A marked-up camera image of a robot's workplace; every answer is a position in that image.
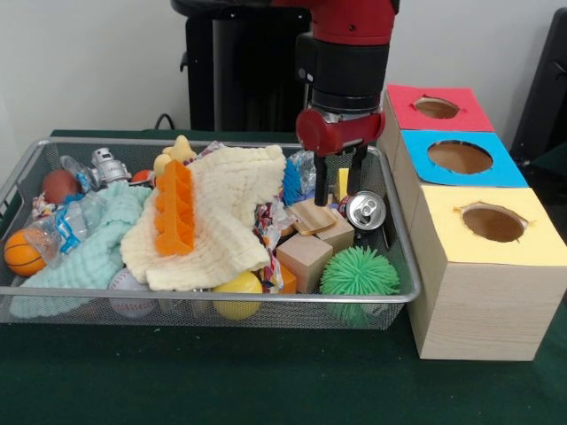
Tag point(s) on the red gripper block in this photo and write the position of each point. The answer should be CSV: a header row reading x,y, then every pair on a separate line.
x,y
336,133

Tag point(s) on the blue spiky ball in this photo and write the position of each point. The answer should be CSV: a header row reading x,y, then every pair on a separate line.
x,y
292,183

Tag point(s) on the cream waffle cloth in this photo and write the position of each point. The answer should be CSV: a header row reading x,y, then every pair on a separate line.
x,y
226,212

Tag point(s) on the orange plastic compartment tray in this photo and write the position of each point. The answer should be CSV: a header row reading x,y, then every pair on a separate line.
x,y
175,208

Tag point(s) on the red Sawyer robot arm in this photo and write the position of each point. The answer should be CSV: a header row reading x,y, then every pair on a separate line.
x,y
350,48

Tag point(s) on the wooden box with three holes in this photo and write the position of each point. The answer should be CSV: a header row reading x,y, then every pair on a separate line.
x,y
483,283

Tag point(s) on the silver soda can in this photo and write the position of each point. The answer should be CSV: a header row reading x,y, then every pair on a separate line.
x,y
365,210

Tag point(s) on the ridged wooden soap dish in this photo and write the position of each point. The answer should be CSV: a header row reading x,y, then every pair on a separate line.
x,y
314,219

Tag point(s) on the plain wooden cube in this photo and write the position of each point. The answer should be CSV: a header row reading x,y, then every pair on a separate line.
x,y
303,263

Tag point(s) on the large green spiky ball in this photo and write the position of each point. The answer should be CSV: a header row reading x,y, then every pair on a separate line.
x,y
359,272

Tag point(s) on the dark green table cloth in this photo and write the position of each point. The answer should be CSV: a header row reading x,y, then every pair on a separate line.
x,y
266,376

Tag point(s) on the silver toy robot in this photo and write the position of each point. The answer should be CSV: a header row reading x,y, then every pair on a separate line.
x,y
108,166

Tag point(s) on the mint green knitted cloth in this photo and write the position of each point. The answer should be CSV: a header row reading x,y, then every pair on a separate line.
x,y
88,257

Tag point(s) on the small orange basketball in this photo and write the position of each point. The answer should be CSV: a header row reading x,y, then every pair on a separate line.
x,y
24,254

